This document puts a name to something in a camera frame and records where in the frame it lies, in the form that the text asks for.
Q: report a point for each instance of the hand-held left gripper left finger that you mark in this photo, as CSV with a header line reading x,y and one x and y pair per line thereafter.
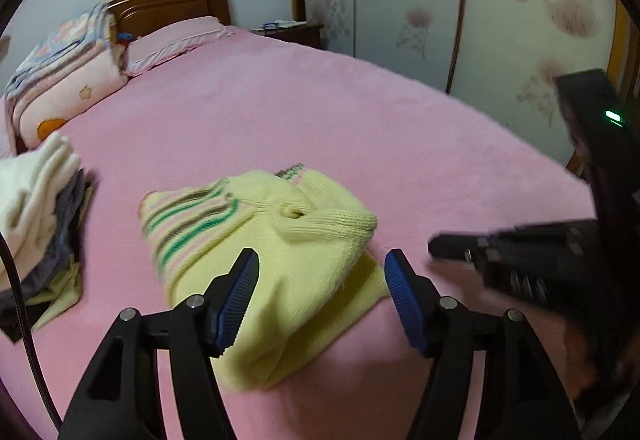
x,y
237,305

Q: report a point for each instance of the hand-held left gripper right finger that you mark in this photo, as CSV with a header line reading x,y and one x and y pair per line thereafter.
x,y
405,305

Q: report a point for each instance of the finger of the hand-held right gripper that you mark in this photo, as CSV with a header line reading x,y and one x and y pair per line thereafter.
x,y
460,247

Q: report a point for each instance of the yellow striped knit cardigan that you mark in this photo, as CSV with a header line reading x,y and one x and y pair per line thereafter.
x,y
280,270

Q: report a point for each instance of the grey folded clothes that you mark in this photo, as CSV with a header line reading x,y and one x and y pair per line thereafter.
x,y
60,240

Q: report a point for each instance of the pale yellow folded garment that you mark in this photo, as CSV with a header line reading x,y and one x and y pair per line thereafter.
x,y
62,292

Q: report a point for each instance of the pink bed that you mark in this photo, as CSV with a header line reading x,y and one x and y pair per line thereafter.
x,y
300,120

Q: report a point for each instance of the floral sliding wardrobe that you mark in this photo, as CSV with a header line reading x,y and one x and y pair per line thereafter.
x,y
475,20

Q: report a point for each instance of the white fleece folded garment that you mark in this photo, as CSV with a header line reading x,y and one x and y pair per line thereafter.
x,y
30,185

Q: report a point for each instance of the dark wooden nightstand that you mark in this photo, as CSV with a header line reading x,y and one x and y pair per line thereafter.
x,y
300,36

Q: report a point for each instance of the pink folded quilt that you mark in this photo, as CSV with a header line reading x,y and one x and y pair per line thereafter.
x,y
75,95

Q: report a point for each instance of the pink pillow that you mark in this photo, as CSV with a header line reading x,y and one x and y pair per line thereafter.
x,y
175,40

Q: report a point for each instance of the white papers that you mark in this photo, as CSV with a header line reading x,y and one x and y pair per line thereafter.
x,y
292,24

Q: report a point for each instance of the dark wooden headboard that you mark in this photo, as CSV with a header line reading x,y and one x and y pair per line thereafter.
x,y
170,5

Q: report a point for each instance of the floral folded quilt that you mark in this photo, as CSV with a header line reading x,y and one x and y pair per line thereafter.
x,y
65,45

